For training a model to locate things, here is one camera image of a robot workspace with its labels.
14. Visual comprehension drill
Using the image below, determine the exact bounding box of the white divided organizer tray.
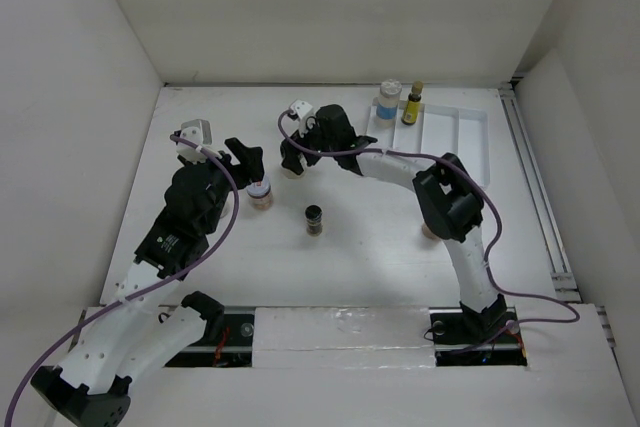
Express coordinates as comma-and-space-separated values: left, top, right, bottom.
366, 101, 490, 188

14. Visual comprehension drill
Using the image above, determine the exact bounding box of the tall blue-label silver-lid bottle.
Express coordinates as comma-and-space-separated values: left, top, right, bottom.
376, 79, 402, 127

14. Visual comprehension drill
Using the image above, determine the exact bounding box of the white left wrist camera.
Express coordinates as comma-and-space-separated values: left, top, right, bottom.
176, 119, 212, 164

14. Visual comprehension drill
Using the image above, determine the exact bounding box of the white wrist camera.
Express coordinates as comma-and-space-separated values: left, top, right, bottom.
287, 99, 316, 137
176, 119, 212, 164

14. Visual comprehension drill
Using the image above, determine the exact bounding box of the small black-cap pepper bottle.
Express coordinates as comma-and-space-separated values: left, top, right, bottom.
305, 205, 323, 236

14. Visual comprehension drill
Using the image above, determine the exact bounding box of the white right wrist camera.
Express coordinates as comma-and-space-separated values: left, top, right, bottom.
287, 99, 316, 137

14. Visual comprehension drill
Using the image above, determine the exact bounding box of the black knob lid shaker jar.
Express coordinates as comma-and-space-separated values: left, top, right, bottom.
283, 169, 306, 180

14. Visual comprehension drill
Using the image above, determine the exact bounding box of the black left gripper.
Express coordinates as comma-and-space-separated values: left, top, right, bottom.
184, 138, 261, 234

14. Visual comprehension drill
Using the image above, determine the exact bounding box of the yellow-label dark sauce bottle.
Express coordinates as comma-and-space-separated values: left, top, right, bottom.
401, 81, 424, 125

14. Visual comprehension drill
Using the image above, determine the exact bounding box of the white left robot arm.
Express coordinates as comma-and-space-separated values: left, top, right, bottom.
29, 138, 264, 426

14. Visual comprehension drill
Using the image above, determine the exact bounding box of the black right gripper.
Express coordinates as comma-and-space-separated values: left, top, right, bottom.
281, 116, 338, 175

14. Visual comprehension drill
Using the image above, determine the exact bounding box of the aluminium side rail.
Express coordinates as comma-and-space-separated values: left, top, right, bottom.
498, 83, 583, 304

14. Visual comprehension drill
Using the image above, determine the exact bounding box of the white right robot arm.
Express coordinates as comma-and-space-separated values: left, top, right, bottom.
277, 101, 508, 345

